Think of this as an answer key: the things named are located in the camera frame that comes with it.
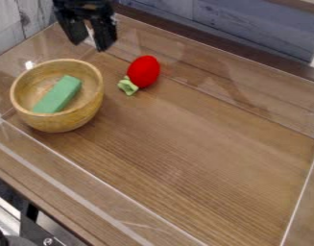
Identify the green rectangular block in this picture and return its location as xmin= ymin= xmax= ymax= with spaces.
xmin=32 ymin=75 xmax=82 ymax=113

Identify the black table clamp mount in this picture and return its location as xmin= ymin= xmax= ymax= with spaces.
xmin=19 ymin=203 xmax=85 ymax=246

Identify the red plush strawberry toy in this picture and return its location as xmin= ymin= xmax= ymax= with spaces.
xmin=118 ymin=56 xmax=161 ymax=96

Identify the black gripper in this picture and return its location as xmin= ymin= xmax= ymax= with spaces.
xmin=52 ymin=0 xmax=117 ymax=52

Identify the brown wooden bowl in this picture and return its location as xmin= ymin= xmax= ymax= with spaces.
xmin=11 ymin=59 xmax=105 ymax=133

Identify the clear acrylic front barrier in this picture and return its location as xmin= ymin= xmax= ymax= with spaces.
xmin=0 ymin=114 xmax=206 ymax=246

